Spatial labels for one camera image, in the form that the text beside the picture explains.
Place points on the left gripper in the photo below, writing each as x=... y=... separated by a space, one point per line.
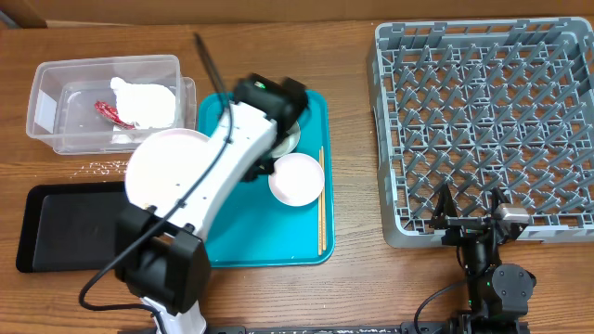
x=267 y=167

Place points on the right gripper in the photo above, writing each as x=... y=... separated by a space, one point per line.
x=444 y=215

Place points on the large white dinner plate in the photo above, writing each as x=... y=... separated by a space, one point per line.
x=163 y=167

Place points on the white napkin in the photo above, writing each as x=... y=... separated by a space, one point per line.
x=144 y=105
x=123 y=136

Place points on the red snack wrapper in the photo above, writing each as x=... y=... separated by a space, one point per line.
x=111 y=113

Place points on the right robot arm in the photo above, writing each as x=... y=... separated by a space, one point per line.
x=498 y=293

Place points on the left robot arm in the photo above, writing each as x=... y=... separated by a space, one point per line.
x=161 y=257

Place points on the clear plastic waste bin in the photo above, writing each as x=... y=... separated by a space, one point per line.
x=61 y=109

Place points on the grey metal bowl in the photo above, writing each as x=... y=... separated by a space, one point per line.
x=289 y=144

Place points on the small white plate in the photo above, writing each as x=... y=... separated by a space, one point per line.
x=297 y=180

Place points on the right wooden chopstick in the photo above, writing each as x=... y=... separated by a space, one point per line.
x=323 y=202

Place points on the teal plastic serving tray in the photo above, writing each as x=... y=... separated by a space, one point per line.
x=254 y=229

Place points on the grey plastic dish rack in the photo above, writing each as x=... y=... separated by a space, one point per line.
x=477 y=105

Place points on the scattered rice grains on table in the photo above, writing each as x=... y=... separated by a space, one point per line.
x=101 y=169

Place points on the black rectangular tray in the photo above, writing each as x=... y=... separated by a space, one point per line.
x=69 y=227

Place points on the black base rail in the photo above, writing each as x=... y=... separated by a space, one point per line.
x=404 y=328

